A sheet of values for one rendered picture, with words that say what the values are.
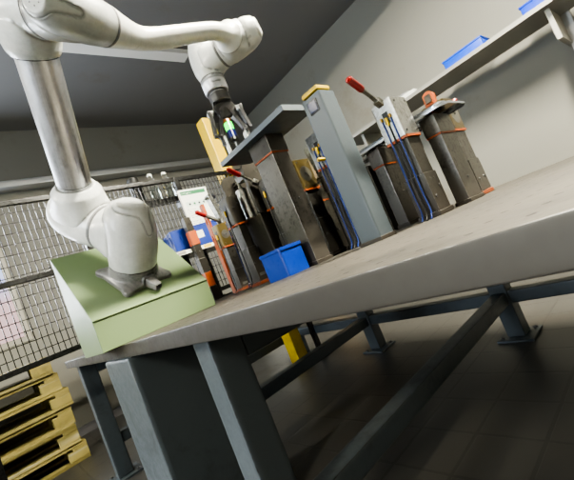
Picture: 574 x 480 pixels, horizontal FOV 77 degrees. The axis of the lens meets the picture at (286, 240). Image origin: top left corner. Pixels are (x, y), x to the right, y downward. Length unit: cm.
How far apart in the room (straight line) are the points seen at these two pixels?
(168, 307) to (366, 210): 71
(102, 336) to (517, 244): 109
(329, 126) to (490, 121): 293
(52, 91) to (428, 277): 106
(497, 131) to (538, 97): 38
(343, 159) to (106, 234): 75
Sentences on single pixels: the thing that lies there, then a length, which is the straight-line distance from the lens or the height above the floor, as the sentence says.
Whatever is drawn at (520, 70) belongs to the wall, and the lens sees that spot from 383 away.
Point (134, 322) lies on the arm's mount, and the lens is 123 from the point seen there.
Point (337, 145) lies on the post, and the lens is 102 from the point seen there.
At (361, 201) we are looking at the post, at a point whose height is 82.
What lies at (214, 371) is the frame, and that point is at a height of 58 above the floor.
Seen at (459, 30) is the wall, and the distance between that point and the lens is 405.
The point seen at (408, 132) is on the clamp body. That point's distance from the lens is 111.
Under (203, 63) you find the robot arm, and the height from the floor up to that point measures 150.
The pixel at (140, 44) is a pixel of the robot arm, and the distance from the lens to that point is 119.
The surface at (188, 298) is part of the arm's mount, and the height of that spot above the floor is 76.
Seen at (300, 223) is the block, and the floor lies 84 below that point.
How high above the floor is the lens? 74
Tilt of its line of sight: 4 degrees up
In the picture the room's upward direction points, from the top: 22 degrees counter-clockwise
